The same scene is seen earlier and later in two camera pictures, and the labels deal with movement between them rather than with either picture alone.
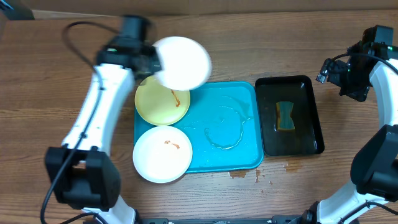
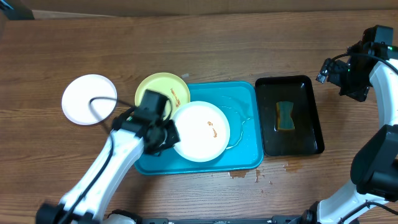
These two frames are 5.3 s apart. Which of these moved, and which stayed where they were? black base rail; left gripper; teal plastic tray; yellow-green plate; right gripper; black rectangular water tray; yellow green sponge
Moved: left gripper
Stayed: black rectangular water tray; yellow-green plate; right gripper; teal plastic tray; black base rail; yellow green sponge
